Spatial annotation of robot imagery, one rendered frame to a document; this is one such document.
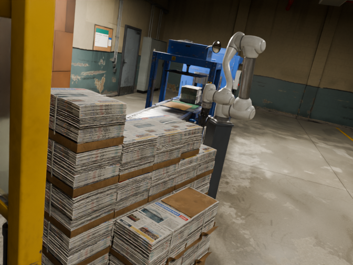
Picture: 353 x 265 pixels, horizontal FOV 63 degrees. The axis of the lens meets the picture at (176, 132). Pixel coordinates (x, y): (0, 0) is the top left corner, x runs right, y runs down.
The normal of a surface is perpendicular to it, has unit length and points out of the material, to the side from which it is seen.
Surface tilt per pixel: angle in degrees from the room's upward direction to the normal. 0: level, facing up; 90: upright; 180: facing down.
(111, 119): 90
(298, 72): 90
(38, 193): 90
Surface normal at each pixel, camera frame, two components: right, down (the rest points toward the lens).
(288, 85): -0.28, 0.21
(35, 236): 0.79, 0.29
